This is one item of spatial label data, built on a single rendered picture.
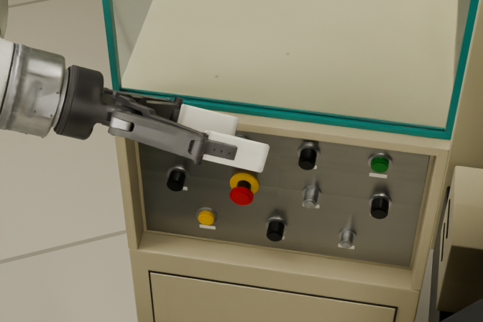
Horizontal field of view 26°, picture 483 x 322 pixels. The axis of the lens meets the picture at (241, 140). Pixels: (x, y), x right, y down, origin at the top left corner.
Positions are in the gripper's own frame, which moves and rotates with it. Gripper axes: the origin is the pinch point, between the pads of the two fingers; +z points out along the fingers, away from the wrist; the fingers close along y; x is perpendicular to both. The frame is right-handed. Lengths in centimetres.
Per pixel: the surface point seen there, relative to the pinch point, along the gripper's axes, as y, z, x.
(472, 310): -1.5, 35.3, -14.1
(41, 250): -191, 8, -79
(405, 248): -59, 53, -22
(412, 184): -50, 46, -9
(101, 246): -189, 24, -73
